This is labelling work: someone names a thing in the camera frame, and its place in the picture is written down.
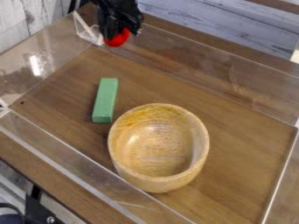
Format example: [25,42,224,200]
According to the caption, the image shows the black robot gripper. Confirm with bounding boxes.
[90,0,144,40]

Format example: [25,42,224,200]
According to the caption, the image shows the red plush strawberry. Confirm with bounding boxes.
[104,29,129,47]

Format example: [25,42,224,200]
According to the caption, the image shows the green rectangular block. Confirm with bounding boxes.
[92,78,117,123]

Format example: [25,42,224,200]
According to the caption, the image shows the clear acrylic tray walls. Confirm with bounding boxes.
[0,18,299,224]

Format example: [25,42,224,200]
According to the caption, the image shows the wooden bowl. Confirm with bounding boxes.
[106,103,210,193]

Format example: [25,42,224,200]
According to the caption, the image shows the black clamp mount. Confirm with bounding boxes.
[0,186,68,224]

